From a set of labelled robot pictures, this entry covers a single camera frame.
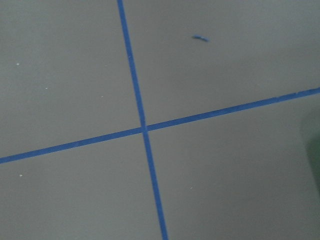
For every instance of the brown paper table cover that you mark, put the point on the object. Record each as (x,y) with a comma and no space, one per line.
(159,119)

